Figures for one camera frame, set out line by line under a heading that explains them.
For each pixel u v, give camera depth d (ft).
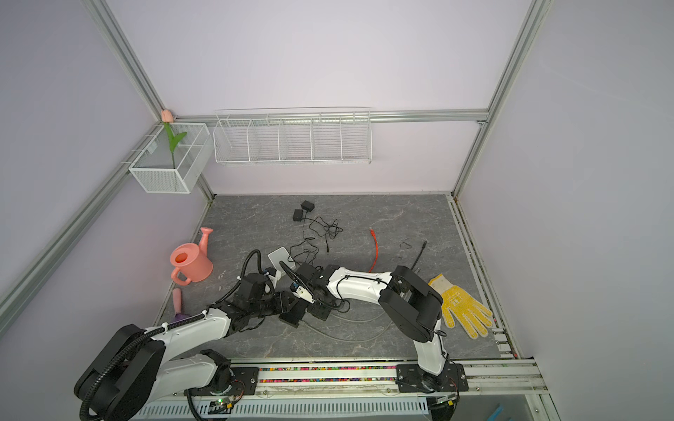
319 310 2.53
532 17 2.33
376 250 3.35
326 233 3.48
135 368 1.37
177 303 2.86
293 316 2.81
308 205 3.80
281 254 3.26
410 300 1.70
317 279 2.15
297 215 3.67
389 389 2.38
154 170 2.66
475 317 2.78
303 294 2.64
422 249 3.35
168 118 2.94
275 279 2.69
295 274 2.31
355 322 2.78
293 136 3.25
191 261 2.84
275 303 2.53
